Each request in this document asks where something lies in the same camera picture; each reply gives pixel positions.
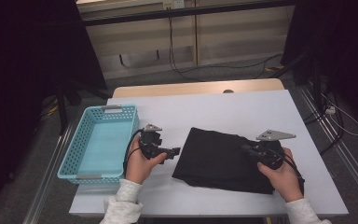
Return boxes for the wide black curtain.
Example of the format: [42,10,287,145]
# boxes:
[0,0,108,218]

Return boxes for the person's right hand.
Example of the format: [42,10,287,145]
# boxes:
[256,147,305,203]

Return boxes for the beige wooden cabinet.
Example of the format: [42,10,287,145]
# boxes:
[77,0,296,80]

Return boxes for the black horizontal bar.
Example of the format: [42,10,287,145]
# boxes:
[82,0,296,27]

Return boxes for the narrow black curtain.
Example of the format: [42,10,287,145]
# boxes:
[281,0,358,132]

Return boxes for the black floor cable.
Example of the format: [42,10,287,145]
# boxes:
[302,90,346,157]

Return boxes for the black pants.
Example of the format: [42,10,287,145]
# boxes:
[172,126,285,195]

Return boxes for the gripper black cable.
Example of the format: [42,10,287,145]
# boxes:
[271,148,306,195]
[123,129,144,174]

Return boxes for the wooden table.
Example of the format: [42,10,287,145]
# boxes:
[111,77,285,99]

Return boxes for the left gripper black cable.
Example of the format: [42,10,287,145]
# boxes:
[123,129,144,174]

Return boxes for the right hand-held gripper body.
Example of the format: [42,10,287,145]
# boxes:
[249,129,297,171]

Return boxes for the black hanging wall cable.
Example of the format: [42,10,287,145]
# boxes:
[167,7,283,82]

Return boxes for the aluminium floor rail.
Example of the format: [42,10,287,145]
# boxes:
[297,85,358,203]
[21,122,76,224]

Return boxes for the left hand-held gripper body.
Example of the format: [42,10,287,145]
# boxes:
[138,123,166,161]

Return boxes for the light blue plastic basket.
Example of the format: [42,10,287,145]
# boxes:
[57,105,140,185]

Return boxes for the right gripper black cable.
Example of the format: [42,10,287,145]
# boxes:
[271,148,306,195]

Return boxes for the white floor cable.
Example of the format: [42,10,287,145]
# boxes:
[321,92,358,137]

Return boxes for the black metal stand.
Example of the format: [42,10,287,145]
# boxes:
[268,50,324,110]
[54,78,113,136]

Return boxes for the person's left hand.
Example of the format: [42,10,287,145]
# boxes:
[125,145,169,186]

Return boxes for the white table cover sheet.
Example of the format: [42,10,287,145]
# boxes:
[69,89,350,217]

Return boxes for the white wall socket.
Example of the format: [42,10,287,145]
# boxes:
[162,0,186,10]

